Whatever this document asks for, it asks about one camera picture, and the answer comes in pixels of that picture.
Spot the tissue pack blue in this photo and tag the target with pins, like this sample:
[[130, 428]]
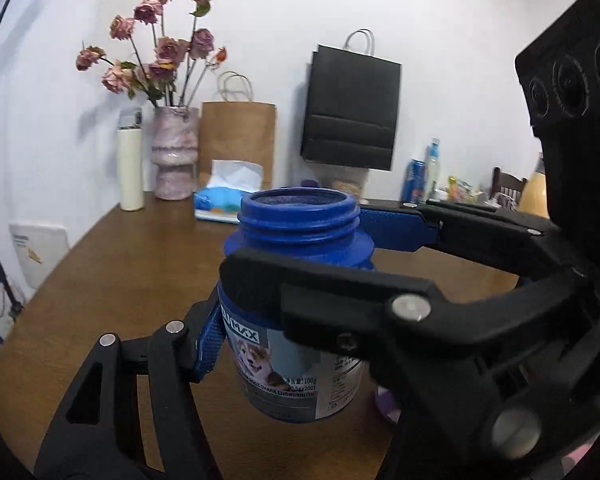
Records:
[[230, 181]]

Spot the small blue white jar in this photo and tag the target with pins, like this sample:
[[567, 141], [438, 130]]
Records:
[[308, 183]]

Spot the snack packets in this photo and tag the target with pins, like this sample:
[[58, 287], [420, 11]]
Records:
[[461, 192]]

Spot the clear container with grains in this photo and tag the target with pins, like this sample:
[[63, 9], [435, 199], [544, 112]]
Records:
[[351, 180]]

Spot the yellow thermos jug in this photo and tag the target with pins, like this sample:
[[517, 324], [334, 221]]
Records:
[[533, 199]]

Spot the white wall box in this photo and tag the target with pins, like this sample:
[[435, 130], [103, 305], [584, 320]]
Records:
[[39, 249]]

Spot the blue drink can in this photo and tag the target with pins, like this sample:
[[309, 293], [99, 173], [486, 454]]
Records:
[[414, 182]]

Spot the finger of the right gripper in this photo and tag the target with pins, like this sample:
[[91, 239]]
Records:
[[444, 225], [453, 367]]

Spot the wooden chair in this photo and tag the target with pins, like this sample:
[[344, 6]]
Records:
[[506, 189]]

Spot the purple supplement jar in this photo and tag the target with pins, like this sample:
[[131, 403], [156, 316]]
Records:
[[387, 405]]

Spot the dried pink roses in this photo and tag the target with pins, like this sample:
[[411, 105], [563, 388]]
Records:
[[167, 70]]

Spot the cream thermos bottle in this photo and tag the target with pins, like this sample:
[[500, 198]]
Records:
[[130, 159]]

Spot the black paper bag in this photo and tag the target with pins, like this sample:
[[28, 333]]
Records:
[[352, 105]]

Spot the brown paper bag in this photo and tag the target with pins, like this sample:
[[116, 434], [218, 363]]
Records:
[[237, 127]]

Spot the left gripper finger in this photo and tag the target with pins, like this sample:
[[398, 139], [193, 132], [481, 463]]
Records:
[[95, 432]]

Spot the blue supplement jar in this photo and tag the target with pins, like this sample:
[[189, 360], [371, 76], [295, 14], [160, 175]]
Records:
[[282, 379]]

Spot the pink ceramic vase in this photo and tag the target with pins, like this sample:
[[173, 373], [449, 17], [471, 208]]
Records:
[[174, 151]]

